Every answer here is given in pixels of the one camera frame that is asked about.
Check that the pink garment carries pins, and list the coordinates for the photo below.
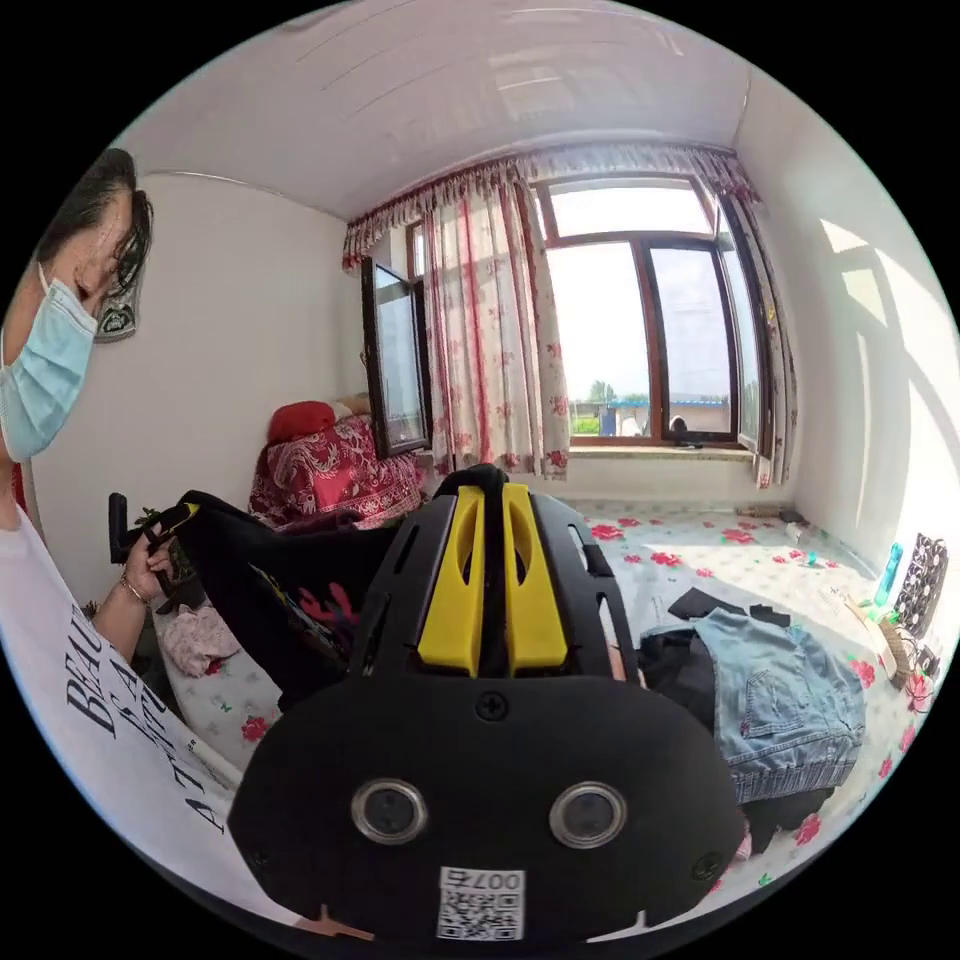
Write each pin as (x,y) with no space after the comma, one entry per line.
(199,641)

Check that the person's left forearm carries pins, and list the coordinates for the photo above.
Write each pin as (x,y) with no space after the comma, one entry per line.
(120,619)

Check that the person's left hand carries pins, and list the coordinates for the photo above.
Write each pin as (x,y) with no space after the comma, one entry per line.
(146,574)

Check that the person's body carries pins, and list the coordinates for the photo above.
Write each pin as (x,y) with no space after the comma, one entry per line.
(75,675)

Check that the black dotted bag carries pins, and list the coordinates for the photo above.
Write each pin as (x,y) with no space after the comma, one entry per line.
(924,585)

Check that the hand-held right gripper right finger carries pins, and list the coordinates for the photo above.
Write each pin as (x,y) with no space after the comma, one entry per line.
(536,600)

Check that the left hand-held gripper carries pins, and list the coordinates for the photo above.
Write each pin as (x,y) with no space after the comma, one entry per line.
(166,559)

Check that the pile of clothes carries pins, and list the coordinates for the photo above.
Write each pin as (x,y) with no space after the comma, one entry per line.
(780,690)

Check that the red floral curtain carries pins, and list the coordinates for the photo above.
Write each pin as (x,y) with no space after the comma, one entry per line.
(487,337)

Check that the bed with floral sheet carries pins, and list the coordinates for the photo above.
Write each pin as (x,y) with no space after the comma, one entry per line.
(675,540)

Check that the red patterned folded quilt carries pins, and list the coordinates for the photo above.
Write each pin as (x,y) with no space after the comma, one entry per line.
(337,472)

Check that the green bottle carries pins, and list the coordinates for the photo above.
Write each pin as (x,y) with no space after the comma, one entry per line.
(890,574)

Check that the window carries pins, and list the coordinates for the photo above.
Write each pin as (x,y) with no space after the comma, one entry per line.
(600,337)

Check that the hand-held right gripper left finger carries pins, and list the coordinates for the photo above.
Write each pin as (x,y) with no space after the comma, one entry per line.
(450,600)

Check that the black hoodie with print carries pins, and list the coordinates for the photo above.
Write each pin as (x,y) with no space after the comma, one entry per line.
(300,570)

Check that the red pillow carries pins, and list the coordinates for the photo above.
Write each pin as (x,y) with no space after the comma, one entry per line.
(300,420)

